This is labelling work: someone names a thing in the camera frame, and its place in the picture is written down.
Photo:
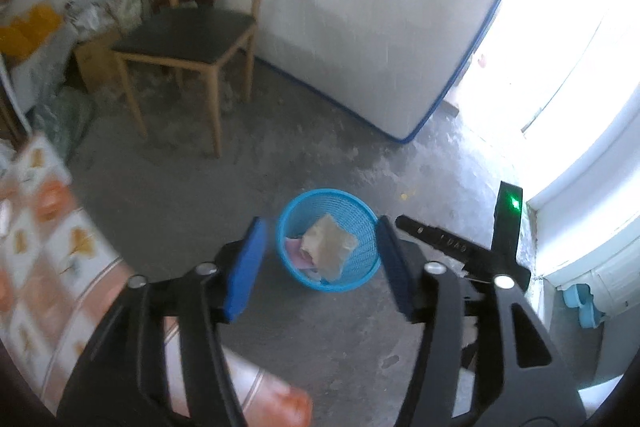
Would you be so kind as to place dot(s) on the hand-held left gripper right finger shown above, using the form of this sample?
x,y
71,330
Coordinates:
x,y
395,267

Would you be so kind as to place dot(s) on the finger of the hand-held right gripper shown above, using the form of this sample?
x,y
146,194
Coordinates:
x,y
445,244

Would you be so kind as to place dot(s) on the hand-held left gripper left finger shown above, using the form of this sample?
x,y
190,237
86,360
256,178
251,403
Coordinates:
x,y
244,272

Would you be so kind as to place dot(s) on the beige paper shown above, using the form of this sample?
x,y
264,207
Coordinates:
x,y
327,242

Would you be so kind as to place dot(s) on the blue plastic mesh basket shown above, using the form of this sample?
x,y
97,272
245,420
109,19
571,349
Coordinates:
x,y
300,213

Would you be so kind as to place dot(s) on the pink wrapper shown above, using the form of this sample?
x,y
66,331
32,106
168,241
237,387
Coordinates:
x,y
295,257

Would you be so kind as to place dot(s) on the light blue plastic object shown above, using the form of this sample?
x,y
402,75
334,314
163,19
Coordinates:
x,y
582,304

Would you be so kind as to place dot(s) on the grey green woven sack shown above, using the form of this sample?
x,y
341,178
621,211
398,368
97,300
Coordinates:
x,y
65,117

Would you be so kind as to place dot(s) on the wooden chair with dark seat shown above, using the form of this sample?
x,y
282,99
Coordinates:
x,y
185,34

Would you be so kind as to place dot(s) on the white mattress with blue trim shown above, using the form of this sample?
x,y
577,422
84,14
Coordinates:
x,y
380,7

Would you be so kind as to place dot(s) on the brown cardboard box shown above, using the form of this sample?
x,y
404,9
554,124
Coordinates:
x,y
97,62

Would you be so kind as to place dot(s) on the white woven sack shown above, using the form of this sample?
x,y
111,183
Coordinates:
x,y
40,67

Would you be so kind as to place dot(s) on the crumpled white plastic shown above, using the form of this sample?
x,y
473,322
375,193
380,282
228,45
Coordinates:
x,y
90,19

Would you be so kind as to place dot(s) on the yellow packaging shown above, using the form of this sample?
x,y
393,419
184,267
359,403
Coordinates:
x,y
30,32

